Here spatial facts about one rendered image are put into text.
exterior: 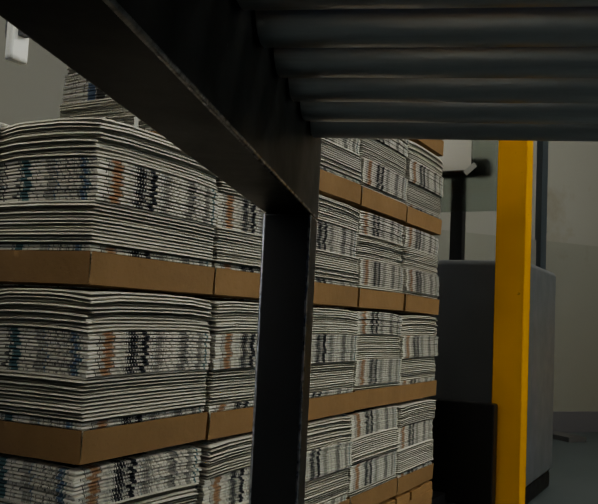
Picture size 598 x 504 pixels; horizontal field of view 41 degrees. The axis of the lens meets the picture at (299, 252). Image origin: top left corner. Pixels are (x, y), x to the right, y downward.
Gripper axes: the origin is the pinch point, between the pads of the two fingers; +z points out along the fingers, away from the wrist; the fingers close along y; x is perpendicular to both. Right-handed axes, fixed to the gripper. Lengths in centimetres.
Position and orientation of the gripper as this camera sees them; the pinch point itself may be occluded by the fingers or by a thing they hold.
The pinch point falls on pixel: (17, 38)
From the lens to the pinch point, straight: 127.6
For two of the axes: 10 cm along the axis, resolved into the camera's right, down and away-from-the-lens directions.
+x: -4.6, -1.0, -8.8
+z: -0.5, 10.0, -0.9
